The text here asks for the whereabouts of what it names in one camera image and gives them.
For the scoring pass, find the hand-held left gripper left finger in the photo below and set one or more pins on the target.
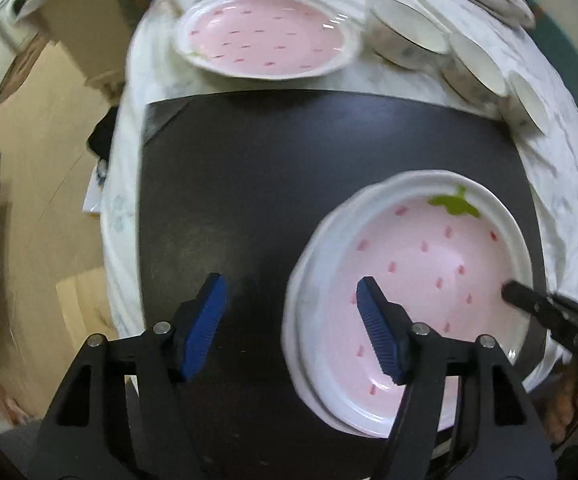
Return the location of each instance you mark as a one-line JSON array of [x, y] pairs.
[[204, 325]]

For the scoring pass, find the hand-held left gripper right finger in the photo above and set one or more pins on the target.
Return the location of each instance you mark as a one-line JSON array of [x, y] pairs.
[[376, 325]]

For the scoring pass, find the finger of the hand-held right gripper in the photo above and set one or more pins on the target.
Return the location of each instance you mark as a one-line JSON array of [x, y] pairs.
[[519, 294]]

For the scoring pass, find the pink strawberry plate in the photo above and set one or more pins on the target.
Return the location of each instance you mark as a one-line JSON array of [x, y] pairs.
[[289, 335], [269, 35], [419, 260]]

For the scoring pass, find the white dotted bowl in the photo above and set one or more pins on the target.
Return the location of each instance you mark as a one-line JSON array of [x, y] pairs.
[[526, 100], [409, 25], [474, 65]]

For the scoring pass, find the person's right hand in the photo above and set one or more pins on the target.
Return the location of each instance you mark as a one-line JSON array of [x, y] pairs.
[[561, 400]]

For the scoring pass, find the wooden plank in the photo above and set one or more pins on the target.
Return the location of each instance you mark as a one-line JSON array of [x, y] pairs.
[[86, 305]]

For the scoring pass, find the white floral bedsheet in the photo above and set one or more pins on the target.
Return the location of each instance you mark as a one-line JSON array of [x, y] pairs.
[[559, 170]]

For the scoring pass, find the black board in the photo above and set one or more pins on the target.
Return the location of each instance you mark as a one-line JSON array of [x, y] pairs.
[[244, 185]]

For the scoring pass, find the black object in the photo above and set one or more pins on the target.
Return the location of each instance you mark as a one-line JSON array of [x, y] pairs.
[[101, 135]]

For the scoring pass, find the beige cabinet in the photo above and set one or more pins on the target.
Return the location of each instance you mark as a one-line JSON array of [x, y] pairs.
[[84, 20]]

